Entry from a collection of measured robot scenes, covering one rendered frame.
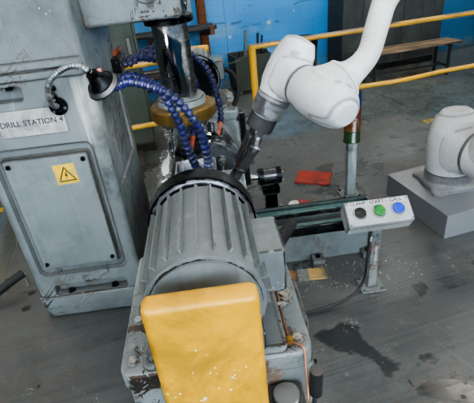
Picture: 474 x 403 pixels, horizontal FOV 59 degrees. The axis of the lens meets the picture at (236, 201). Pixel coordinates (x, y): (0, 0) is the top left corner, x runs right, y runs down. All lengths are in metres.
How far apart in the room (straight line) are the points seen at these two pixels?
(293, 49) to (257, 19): 5.40
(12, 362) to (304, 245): 0.88
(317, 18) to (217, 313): 6.46
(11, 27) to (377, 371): 1.09
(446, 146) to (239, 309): 1.18
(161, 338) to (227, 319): 0.08
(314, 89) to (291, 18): 5.69
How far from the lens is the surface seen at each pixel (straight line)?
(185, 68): 1.12
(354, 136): 1.61
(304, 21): 6.73
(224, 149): 1.46
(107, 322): 1.31
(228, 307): 0.47
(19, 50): 1.04
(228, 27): 6.36
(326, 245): 1.37
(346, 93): 0.95
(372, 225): 1.13
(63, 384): 1.21
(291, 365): 0.67
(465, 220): 1.56
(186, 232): 0.56
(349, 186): 1.71
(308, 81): 0.99
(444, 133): 1.54
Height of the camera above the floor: 1.66
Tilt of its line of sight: 30 degrees down
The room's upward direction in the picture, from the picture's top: 6 degrees counter-clockwise
